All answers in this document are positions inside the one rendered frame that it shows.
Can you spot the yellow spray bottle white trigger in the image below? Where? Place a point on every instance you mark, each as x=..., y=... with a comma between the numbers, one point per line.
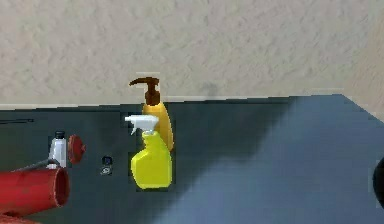
x=151, y=163

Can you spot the orange soap dispenser brown pump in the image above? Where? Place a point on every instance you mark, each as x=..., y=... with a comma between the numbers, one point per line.
x=162, y=120

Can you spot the small dark square object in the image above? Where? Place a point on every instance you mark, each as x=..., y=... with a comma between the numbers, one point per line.
x=106, y=165

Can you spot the red round disc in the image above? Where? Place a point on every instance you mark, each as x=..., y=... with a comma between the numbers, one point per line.
x=75, y=149

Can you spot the white tube black cap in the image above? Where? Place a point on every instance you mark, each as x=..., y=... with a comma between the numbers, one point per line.
x=58, y=150

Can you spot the black round object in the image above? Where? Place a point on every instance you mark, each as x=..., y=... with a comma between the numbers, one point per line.
x=379, y=180

